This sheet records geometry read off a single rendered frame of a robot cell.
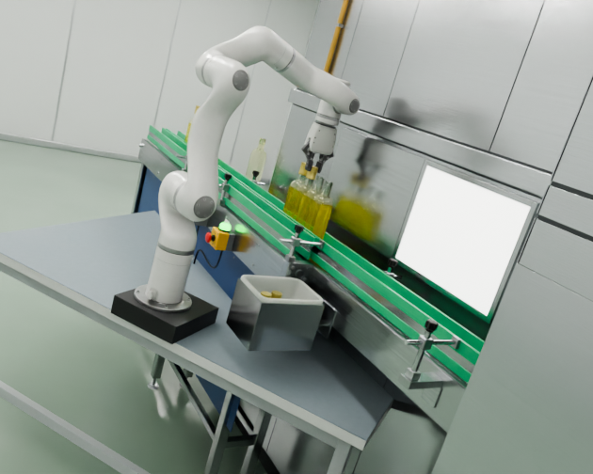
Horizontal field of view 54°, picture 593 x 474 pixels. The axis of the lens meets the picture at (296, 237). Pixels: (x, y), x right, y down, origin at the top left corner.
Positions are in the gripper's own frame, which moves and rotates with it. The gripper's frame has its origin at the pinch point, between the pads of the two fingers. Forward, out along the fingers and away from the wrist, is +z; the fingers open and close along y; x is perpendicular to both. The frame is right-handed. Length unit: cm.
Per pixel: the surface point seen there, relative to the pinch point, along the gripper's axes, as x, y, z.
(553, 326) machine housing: 120, 23, -1
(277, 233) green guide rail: 9.7, 13.3, 23.8
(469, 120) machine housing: 49, -15, -30
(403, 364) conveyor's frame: 76, 6, 34
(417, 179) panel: 39.9, -12.0, -8.9
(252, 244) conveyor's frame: -1.0, 15.4, 32.2
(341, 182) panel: 2.4, -12.1, 3.8
